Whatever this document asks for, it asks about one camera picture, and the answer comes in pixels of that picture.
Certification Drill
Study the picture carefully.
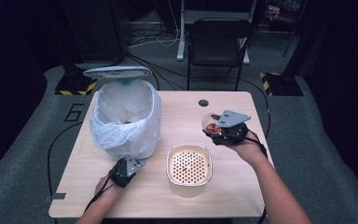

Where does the white floor cable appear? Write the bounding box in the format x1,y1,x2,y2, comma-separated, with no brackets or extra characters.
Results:
127,0,181,49

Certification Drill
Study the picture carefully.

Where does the grey floor tape piece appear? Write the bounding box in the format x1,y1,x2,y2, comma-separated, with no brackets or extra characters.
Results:
44,192,67,203

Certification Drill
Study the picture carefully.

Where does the black folding chair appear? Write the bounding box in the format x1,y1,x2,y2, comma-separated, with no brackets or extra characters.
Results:
186,17,254,92

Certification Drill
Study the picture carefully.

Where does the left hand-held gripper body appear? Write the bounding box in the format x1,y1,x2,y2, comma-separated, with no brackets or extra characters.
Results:
108,153,143,189

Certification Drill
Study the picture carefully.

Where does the person's right hand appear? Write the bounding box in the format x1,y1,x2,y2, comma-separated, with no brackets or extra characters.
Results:
227,133,267,166

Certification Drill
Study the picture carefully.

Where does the cream perforated strainer basket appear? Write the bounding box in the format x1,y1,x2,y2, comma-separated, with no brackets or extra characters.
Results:
166,143,213,199

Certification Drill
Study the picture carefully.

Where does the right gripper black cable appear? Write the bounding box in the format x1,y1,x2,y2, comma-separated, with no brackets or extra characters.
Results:
245,128,269,158

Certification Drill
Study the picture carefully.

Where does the white metal desk frame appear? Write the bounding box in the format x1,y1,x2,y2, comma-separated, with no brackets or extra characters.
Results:
176,0,252,65

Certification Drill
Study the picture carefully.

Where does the black floor cable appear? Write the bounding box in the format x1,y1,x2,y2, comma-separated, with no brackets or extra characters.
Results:
46,120,84,198
124,53,188,91

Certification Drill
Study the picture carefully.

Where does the dark cabinet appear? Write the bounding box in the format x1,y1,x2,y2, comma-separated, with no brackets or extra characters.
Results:
58,0,129,64

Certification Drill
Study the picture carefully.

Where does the white plastic trash bag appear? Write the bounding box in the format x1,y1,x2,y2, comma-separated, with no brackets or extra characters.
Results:
89,78,163,159

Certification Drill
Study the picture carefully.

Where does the light blue trash bin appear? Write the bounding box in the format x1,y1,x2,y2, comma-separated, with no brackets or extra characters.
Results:
83,65,157,161

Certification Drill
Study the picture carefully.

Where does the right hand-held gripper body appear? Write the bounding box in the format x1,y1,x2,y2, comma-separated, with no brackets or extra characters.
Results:
212,109,252,147

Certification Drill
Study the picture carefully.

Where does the small white bowl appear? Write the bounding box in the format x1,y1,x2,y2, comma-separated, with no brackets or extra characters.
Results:
200,112,227,136

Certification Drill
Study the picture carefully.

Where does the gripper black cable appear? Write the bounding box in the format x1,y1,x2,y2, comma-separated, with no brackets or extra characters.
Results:
245,128,269,158
84,175,117,214

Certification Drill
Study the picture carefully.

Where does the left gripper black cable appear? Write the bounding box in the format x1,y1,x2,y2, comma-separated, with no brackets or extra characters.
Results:
84,175,117,214

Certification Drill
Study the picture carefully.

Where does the black striped stand base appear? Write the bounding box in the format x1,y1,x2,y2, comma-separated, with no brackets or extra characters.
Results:
54,65,98,96
259,71,305,97

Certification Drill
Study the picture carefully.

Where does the person's left hand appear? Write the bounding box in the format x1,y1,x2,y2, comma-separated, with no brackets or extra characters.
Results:
94,175,125,201

